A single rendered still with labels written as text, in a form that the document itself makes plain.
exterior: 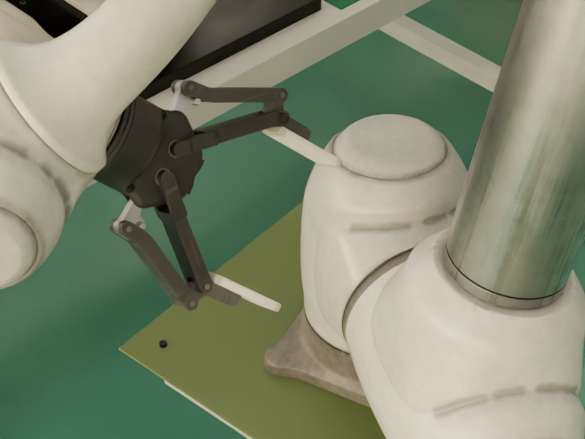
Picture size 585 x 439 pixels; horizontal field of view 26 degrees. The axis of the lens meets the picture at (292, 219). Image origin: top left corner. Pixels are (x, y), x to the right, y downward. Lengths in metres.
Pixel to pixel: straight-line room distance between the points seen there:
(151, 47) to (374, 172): 0.38
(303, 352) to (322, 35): 0.64
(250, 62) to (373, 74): 1.31
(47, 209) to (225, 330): 0.61
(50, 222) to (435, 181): 0.45
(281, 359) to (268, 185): 1.42
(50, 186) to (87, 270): 1.76
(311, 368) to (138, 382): 1.05
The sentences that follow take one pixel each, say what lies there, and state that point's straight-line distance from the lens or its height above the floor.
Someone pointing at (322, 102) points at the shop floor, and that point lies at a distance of 2.93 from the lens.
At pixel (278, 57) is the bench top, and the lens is 1.76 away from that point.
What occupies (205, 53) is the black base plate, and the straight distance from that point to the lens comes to 1.72.
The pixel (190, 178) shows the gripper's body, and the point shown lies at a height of 1.07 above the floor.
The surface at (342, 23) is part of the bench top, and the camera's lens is 1.83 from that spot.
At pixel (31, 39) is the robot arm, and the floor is 1.23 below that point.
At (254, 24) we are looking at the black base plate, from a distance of 1.78.
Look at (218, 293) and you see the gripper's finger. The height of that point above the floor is 0.98.
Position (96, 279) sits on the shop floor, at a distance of 2.51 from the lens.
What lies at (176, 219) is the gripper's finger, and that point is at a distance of 1.03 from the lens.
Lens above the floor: 1.73
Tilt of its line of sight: 41 degrees down
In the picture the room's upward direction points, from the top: straight up
